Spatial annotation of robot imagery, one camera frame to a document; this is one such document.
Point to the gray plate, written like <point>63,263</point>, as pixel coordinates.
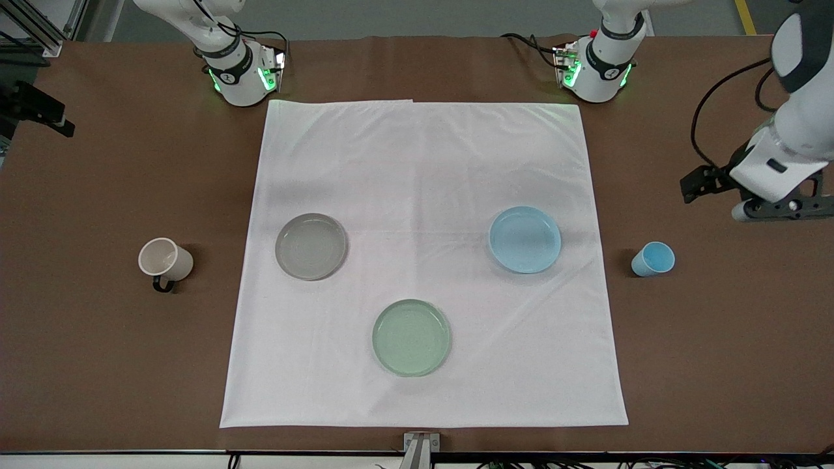
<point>311,247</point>

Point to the aluminium extrusion frame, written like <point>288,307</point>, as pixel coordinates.
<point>39,47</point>

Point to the aluminium table bracket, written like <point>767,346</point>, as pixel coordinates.
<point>421,449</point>

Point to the blue plate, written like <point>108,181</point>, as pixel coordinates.
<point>524,240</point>

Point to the white cloth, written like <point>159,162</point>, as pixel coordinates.
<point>423,195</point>

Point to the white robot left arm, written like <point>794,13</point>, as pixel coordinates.
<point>606,78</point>

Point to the silver base connector box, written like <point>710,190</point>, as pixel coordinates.
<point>272,71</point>
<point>565,65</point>

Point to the blue cup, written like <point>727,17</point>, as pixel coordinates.
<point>655,259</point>

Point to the green plate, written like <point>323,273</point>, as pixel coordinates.
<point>412,337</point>

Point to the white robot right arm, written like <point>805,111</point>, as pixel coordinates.
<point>241,85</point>

